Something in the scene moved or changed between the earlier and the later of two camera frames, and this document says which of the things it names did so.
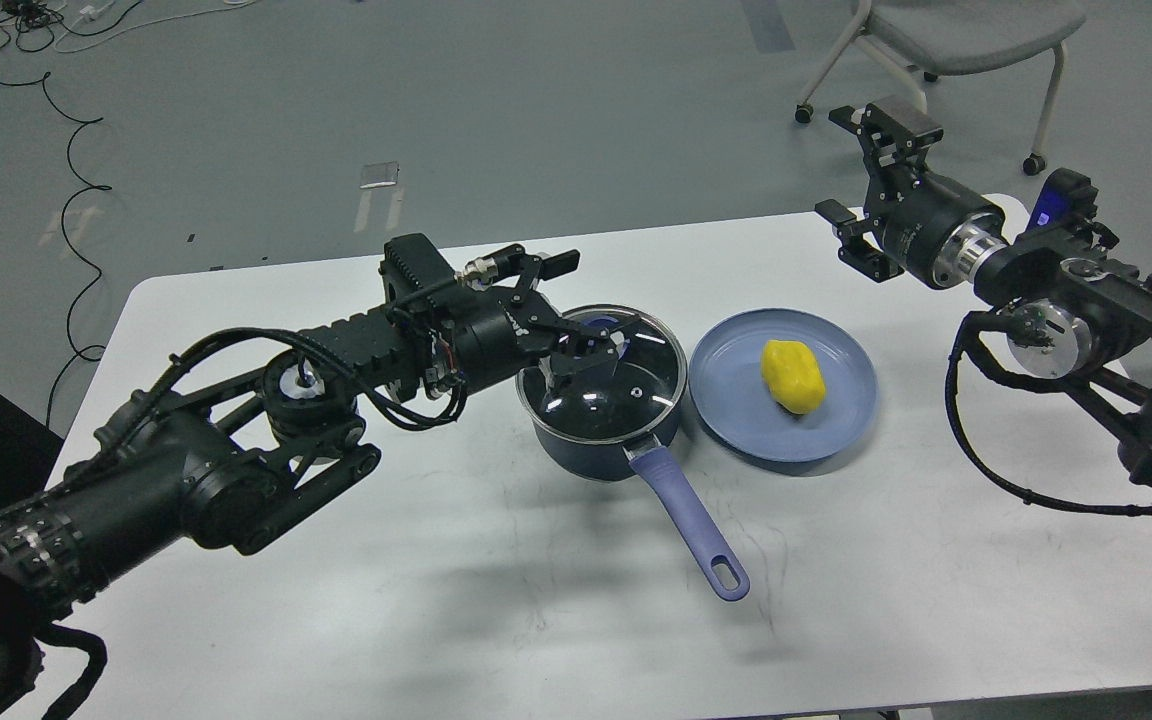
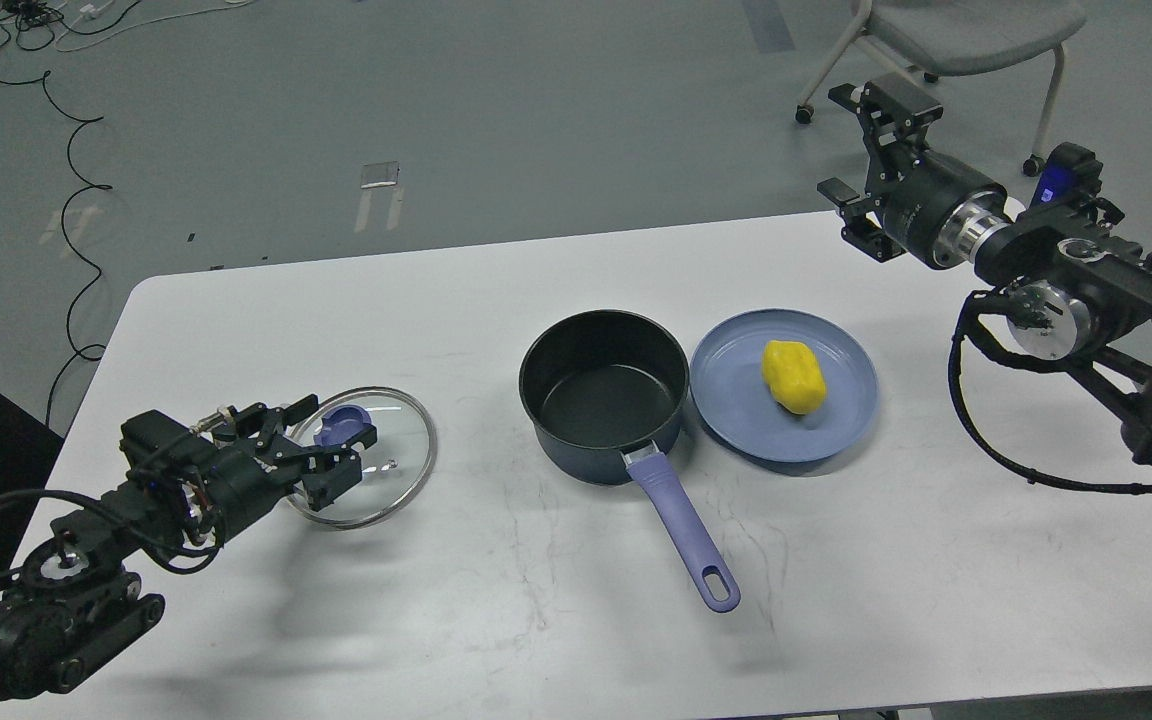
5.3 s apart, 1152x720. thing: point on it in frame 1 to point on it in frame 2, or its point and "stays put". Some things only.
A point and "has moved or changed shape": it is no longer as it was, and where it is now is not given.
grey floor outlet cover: x=379 y=175 stays put
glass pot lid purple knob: x=603 y=321 has moved or changed shape
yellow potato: x=792 y=375 stays put
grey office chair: x=933 y=38 stays put
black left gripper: x=500 y=330 to x=246 y=482
